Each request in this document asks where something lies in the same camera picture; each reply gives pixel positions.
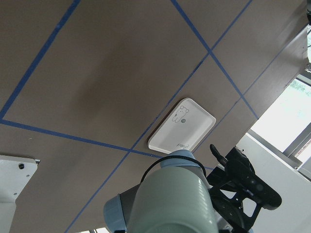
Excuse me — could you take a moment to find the pale green plastic cup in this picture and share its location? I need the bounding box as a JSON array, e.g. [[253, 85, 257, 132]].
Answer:
[[127, 167, 218, 233]]

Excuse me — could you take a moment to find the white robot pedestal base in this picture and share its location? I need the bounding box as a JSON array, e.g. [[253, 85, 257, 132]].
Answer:
[[0, 155, 41, 233]]

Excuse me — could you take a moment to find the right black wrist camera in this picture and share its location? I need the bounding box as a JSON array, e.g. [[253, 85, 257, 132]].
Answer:
[[207, 144, 282, 233]]

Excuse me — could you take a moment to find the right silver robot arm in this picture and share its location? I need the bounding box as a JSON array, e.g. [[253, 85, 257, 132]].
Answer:
[[104, 150, 218, 233]]

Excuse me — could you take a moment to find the cream rabbit print tray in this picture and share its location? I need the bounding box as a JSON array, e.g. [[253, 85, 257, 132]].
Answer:
[[148, 98, 216, 154]]

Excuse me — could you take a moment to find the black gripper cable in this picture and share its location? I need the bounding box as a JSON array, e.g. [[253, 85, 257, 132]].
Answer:
[[140, 155, 206, 185]]

